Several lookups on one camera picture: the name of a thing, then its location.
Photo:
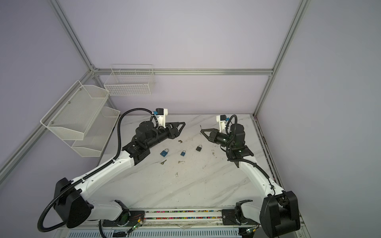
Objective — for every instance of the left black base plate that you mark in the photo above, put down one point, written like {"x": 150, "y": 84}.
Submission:
{"x": 126, "y": 219}

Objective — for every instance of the lower white mesh shelf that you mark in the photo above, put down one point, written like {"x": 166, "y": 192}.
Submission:
{"x": 95, "y": 140}

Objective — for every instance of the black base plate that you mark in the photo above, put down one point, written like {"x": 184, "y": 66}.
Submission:
{"x": 126, "y": 219}
{"x": 229, "y": 218}

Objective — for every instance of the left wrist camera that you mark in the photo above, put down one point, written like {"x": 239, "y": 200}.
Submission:
{"x": 161, "y": 114}

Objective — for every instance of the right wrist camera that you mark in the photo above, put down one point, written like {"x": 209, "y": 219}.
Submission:
{"x": 222, "y": 122}

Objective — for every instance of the aluminium mounting rail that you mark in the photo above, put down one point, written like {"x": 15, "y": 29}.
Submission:
{"x": 181, "y": 218}

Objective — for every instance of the black padlock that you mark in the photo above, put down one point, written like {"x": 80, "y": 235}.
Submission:
{"x": 198, "y": 148}

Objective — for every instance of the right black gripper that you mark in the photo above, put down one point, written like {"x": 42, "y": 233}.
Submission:
{"x": 213, "y": 135}

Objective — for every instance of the white mesh shelf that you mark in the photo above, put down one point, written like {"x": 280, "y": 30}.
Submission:
{"x": 95, "y": 140}
{"x": 73, "y": 115}

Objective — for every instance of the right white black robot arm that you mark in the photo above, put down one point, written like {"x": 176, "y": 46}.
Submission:
{"x": 278, "y": 212}

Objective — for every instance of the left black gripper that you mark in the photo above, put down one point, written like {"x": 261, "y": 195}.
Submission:
{"x": 174, "y": 132}

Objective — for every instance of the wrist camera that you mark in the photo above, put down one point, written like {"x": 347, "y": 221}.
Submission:
{"x": 222, "y": 122}
{"x": 161, "y": 114}

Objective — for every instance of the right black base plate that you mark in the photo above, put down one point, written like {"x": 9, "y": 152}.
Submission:
{"x": 229, "y": 218}

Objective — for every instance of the white wire basket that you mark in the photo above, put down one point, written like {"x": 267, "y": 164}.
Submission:
{"x": 130, "y": 80}

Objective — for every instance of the large blue padlock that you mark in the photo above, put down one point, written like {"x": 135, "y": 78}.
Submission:
{"x": 164, "y": 152}

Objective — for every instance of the aluminium frame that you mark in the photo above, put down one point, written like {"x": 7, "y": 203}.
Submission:
{"x": 13, "y": 161}

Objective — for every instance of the upper white mesh shelf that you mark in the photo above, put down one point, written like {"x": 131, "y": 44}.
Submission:
{"x": 73, "y": 115}

